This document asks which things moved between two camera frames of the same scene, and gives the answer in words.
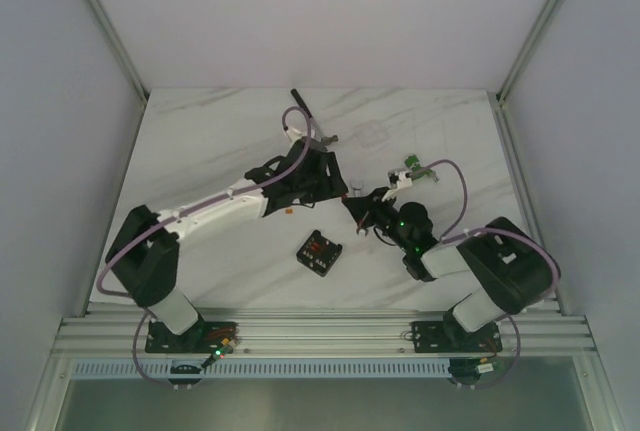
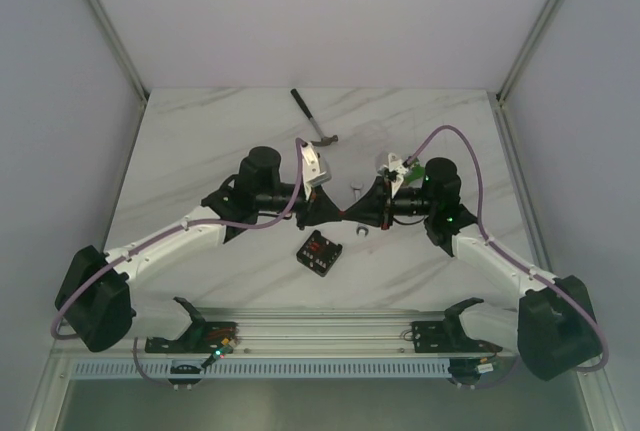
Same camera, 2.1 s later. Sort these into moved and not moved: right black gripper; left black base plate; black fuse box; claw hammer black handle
Moved: right black gripper
Not moved: claw hammer black handle; left black base plate; black fuse box
